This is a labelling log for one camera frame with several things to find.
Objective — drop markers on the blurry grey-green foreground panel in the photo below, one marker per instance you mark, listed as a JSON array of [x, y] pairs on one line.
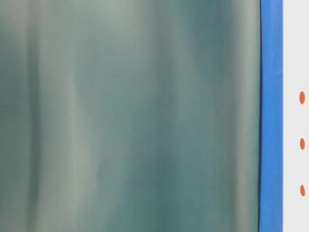
[[129, 115]]

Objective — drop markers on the blue table cloth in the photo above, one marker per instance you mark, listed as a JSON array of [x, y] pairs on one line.
[[271, 117]]

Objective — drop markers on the white foam board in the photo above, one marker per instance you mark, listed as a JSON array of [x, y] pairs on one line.
[[296, 116]]

